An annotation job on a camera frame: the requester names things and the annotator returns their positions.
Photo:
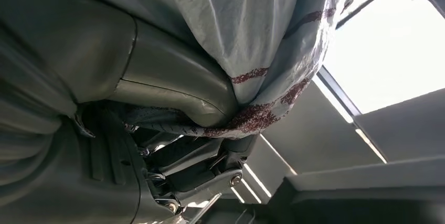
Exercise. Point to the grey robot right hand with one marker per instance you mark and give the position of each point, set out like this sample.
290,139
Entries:
167,76

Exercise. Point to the black inbound scanner machine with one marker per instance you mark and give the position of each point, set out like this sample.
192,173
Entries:
347,212

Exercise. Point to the dark window frame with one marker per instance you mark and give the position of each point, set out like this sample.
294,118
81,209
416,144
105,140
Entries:
339,90

